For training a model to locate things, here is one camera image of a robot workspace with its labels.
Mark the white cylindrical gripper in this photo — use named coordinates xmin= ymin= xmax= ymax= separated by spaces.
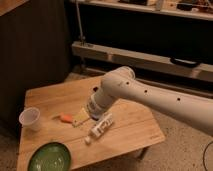
xmin=86 ymin=89 xmax=117 ymax=120

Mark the white plastic bottle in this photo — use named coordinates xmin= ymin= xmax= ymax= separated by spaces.
xmin=84 ymin=113 xmax=114 ymax=145

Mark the orange pepper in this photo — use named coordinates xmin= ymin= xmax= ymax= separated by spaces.
xmin=60 ymin=114 xmax=72 ymax=123

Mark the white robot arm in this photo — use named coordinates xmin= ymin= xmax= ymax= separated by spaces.
xmin=87 ymin=66 xmax=213 ymax=136

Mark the blue yellow sponge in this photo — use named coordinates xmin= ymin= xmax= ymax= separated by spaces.
xmin=72 ymin=108 xmax=90 ymax=127

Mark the wooden table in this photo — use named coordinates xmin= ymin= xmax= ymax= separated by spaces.
xmin=17 ymin=77 xmax=165 ymax=171

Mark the metal pole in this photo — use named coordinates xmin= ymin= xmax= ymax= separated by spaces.
xmin=75 ymin=0 xmax=85 ymax=45

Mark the clear plastic cup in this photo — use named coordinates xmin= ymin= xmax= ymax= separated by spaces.
xmin=19 ymin=107 xmax=41 ymax=131

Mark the green plate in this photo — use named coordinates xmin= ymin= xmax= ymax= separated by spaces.
xmin=27 ymin=142 xmax=71 ymax=171

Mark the dark wooden cabinet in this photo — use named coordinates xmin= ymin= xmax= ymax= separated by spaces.
xmin=0 ymin=0 xmax=69 ymax=128

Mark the grey metal shelf beam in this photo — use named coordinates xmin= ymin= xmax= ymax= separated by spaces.
xmin=71 ymin=41 xmax=213 ymax=82

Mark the black handle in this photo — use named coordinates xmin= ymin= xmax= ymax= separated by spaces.
xmin=170 ymin=58 xmax=201 ymax=68

